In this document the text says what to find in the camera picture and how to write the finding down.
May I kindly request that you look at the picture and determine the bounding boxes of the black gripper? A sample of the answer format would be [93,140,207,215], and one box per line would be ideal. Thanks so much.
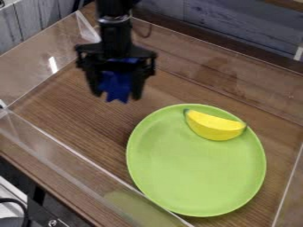
[75,43,158,100]

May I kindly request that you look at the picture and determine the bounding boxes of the blue star-shaped block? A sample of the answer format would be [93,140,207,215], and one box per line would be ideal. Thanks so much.
[98,58,139,103]

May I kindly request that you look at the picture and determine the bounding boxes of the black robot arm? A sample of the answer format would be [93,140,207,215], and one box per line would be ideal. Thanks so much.
[75,0,158,103]

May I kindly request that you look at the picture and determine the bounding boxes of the green plate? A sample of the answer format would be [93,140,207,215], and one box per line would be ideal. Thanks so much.
[126,104,267,217]

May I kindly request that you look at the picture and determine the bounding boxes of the yellow banana-shaped sponge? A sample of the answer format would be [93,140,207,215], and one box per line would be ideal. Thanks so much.
[183,109,247,141]

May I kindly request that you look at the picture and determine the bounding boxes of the black metal equipment corner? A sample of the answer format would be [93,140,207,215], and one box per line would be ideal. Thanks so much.
[27,191,90,227]

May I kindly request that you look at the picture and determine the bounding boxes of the clear acrylic enclosure wall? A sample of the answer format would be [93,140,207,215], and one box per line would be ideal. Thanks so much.
[0,8,303,227]

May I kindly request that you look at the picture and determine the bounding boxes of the black cable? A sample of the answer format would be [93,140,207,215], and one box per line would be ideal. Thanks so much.
[0,198,34,227]

